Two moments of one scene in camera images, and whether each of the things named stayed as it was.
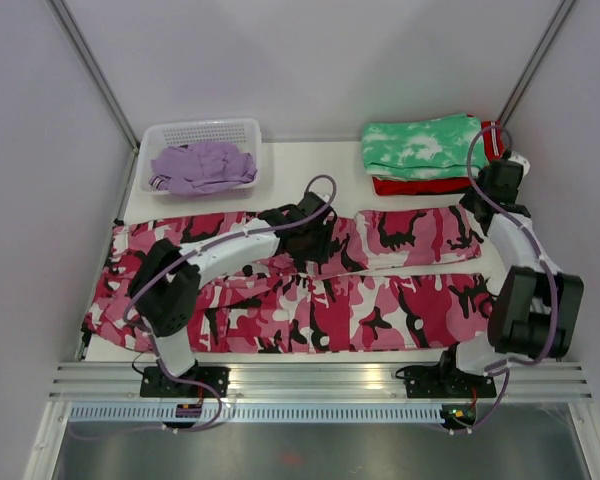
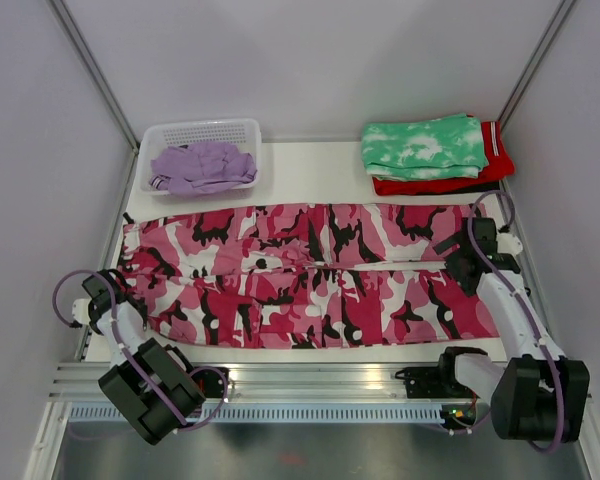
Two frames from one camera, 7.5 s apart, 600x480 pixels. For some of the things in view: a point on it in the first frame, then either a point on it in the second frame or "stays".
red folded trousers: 495,146 stays
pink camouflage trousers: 397,280 stays
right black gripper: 467,200 -> 451,261
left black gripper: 320,253 -> 143,312
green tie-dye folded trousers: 424,148 stays
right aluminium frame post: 536,61 stays
